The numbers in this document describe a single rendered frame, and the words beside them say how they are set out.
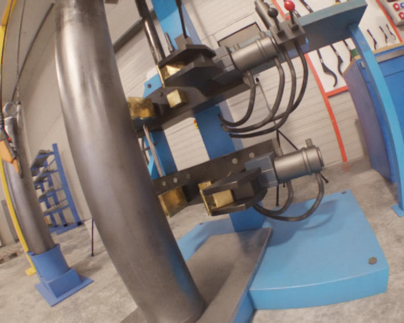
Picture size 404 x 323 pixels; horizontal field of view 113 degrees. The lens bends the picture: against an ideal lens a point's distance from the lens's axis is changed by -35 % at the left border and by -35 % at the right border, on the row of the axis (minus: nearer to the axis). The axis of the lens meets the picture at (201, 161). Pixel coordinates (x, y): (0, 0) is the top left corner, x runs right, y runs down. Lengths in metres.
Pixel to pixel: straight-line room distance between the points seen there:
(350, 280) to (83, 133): 0.90
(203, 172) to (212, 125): 0.32
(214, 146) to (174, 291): 0.86
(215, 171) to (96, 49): 0.74
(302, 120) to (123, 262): 2.49
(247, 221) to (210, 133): 0.58
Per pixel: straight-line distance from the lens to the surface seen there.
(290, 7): 0.69
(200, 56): 0.74
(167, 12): 1.61
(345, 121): 2.75
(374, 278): 0.78
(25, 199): 1.76
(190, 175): 1.06
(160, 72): 0.75
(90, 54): 0.66
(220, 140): 1.20
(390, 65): 1.72
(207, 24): 3.37
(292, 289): 0.76
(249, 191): 0.68
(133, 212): 0.53
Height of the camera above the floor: 0.62
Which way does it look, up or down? 1 degrees down
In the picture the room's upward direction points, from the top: 20 degrees counter-clockwise
